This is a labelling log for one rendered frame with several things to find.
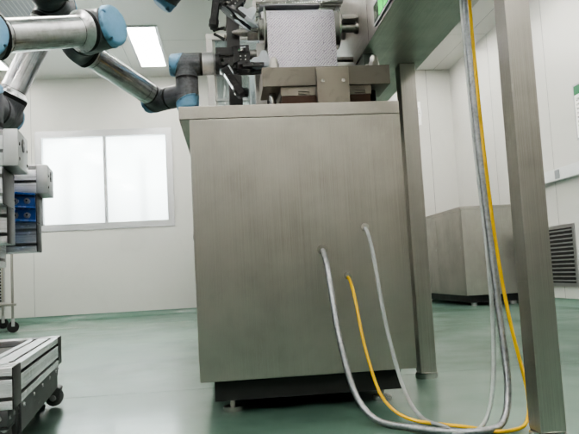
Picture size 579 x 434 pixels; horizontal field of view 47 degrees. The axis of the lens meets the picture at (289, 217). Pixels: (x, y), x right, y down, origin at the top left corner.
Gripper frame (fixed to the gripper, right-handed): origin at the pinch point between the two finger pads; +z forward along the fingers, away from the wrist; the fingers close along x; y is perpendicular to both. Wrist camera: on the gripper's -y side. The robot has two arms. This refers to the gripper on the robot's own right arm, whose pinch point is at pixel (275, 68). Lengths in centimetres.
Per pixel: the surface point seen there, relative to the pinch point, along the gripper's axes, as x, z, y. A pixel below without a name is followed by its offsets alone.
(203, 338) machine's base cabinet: -26, -27, -87
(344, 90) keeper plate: -21.9, 19.0, -14.6
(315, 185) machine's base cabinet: -26, 8, -44
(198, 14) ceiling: 371, -35, 171
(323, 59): -0.2, 16.7, 2.5
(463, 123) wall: 521, 264, 94
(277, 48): -0.2, 1.3, 6.8
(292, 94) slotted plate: -18.9, 3.4, -14.3
